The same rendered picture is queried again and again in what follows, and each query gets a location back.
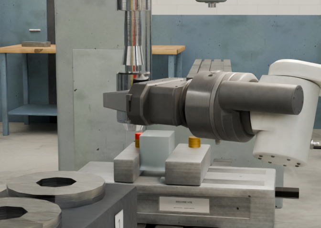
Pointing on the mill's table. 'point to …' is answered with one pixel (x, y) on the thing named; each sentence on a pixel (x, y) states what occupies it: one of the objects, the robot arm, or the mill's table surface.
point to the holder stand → (67, 201)
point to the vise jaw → (187, 165)
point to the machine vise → (195, 194)
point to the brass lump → (194, 142)
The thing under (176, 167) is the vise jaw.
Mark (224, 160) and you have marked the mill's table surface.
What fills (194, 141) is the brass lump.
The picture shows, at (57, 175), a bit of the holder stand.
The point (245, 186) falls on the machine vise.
